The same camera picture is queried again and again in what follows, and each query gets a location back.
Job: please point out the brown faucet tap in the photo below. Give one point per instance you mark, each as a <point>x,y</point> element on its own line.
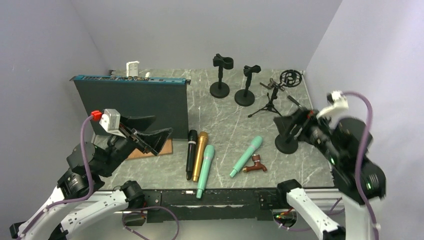
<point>257,165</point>

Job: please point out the mint green microphone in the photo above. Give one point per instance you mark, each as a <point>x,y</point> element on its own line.
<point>253,146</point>
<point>204,173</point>

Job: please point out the round-base mic stand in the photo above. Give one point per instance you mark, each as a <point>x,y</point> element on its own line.
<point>244,97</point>
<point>220,89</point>

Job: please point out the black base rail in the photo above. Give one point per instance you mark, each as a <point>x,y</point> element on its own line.
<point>215,204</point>

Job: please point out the black microphone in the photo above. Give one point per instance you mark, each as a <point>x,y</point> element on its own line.
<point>191,153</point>

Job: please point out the wooden board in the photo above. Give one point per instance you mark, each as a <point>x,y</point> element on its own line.
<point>166,150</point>

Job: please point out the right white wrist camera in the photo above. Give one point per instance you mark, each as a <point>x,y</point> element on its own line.
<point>337,103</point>

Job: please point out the white plastic bracket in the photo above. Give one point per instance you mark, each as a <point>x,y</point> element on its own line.
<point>132,69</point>

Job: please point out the right shock-mount round stand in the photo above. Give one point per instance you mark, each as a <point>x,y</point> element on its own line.
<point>284,146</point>

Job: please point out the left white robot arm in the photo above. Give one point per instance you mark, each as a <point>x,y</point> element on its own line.
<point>88,165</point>

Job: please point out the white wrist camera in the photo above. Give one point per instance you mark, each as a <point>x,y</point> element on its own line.
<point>110,122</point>
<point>337,103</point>

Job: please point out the blue network switch box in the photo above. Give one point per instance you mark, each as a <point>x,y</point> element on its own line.
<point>165,98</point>

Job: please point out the gold microphone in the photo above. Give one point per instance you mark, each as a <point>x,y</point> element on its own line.
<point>202,142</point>

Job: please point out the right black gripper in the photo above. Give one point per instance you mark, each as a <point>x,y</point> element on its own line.
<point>305,117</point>

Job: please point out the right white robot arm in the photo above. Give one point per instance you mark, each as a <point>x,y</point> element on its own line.
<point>361,182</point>

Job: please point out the black handled hammer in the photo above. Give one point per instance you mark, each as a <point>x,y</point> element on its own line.
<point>293,100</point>

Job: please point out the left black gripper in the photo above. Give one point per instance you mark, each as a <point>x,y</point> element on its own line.
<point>153,141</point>

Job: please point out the black tripod shock-mount stand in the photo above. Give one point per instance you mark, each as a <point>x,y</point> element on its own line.
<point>289,79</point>

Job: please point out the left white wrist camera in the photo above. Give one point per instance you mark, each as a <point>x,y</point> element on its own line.
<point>110,122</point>

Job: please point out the grey metal clamp tool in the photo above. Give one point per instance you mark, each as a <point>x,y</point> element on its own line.
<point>272,84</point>

